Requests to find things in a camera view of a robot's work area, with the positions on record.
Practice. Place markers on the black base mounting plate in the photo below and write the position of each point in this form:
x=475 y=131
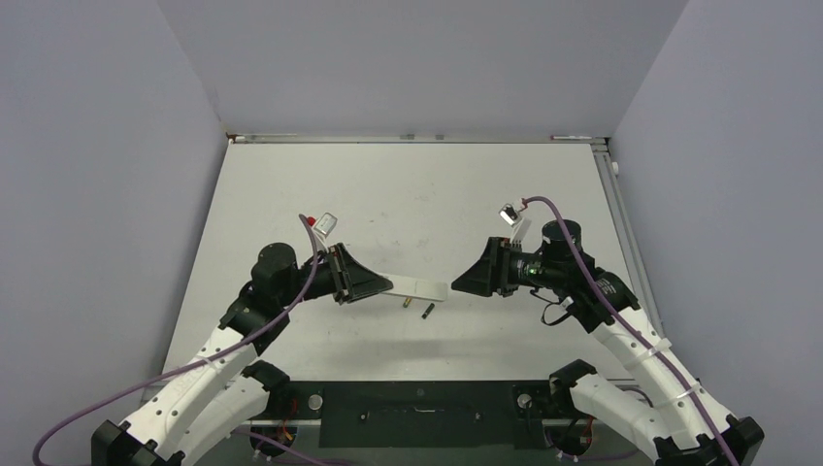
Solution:
x=428 y=415

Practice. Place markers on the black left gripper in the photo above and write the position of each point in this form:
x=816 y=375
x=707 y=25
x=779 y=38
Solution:
x=350 y=281

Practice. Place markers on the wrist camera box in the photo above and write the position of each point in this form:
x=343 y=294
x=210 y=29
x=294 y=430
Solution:
x=323 y=225
x=515 y=218

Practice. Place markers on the green black AAA battery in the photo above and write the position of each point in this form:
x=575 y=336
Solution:
x=429 y=309

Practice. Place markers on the white remote control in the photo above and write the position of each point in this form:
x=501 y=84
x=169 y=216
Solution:
x=416 y=288

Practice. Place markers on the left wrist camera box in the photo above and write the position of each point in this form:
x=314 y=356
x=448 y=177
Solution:
x=323 y=225

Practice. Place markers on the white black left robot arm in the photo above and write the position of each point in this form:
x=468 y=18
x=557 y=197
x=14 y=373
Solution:
x=228 y=382

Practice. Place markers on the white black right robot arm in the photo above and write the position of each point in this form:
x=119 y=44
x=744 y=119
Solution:
x=680 y=423

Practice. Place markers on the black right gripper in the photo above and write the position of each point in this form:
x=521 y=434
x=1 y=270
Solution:
x=492 y=271

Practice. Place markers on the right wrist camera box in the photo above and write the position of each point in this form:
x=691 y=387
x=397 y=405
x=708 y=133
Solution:
x=515 y=218

